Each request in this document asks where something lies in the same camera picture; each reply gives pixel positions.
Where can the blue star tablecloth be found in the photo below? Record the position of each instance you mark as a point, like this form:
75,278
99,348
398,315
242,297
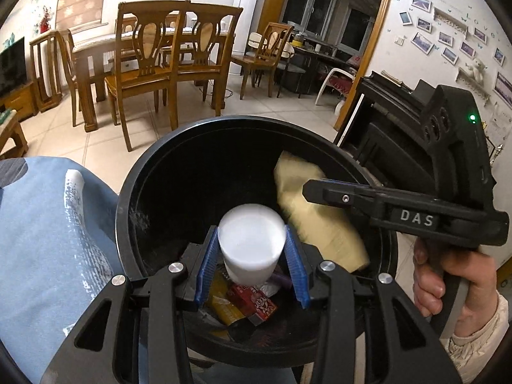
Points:
58,251

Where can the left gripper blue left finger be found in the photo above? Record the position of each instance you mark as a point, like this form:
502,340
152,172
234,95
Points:
207,268

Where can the white plastic chair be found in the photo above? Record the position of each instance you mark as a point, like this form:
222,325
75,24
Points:
338,79

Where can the yellow foil snack bag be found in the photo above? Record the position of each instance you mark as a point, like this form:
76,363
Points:
225,310

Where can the white floor air conditioner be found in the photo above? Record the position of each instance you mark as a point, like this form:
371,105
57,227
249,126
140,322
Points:
243,27

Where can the far wooden chair by radiator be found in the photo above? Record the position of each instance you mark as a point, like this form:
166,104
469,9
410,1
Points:
66,45

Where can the wooden coffee table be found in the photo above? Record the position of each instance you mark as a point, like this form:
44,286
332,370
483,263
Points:
11,129

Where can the wooden dining table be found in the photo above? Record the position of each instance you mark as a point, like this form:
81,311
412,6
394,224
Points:
132,52

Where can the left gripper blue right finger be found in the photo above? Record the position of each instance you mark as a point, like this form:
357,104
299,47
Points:
298,267

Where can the purple tube with white cap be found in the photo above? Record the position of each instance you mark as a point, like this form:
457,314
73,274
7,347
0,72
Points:
281,279

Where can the near wooden dining chair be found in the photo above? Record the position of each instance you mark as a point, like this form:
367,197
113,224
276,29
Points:
140,73

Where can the small wooden side chair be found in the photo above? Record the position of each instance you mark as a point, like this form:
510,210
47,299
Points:
266,57

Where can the wooden plant stand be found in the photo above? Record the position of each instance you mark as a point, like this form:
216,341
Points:
45,71

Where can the person's right hand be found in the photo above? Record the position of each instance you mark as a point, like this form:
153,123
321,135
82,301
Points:
479,269

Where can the tall green white carton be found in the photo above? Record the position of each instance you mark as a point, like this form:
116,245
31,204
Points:
327,228

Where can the red barcode carton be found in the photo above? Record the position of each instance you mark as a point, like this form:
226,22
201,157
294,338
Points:
252,303

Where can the white paper cup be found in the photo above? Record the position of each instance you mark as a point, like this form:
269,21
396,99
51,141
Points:
252,238

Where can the wooden tv cabinet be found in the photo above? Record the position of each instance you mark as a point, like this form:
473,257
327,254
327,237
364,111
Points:
21,99

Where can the wooden dining chair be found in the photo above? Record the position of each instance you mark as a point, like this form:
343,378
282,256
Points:
140,73
201,51

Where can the black round trash bin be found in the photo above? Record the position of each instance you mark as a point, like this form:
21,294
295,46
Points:
182,186

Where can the black flat television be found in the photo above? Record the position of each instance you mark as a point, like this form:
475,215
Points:
13,67

